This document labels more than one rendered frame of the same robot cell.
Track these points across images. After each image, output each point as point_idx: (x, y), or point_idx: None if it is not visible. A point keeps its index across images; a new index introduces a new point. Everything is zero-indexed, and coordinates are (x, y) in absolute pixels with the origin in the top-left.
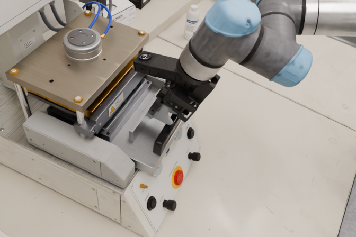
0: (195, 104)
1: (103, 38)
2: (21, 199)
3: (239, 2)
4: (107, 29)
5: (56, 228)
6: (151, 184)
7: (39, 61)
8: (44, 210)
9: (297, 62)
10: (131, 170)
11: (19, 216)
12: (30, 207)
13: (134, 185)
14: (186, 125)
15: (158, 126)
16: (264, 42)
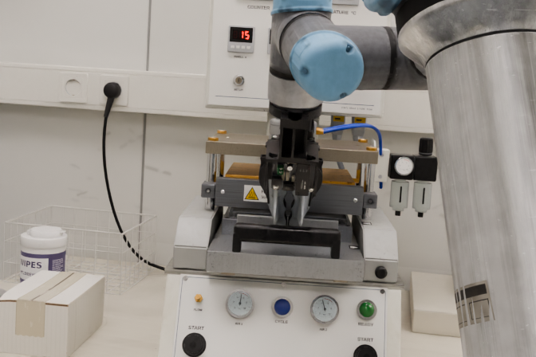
0: (273, 157)
1: (317, 133)
2: (157, 326)
3: None
4: (331, 128)
5: (131, 350)
6: (217, 323)
7: (250, 135)
8: (150, 339)
9: (309, 40)
10: (195, 248)
11: (133, 329)
12: (150, 332)
13: (189, 283)
14: (365, 335)
15: (283, 249)
16: (297, 21)
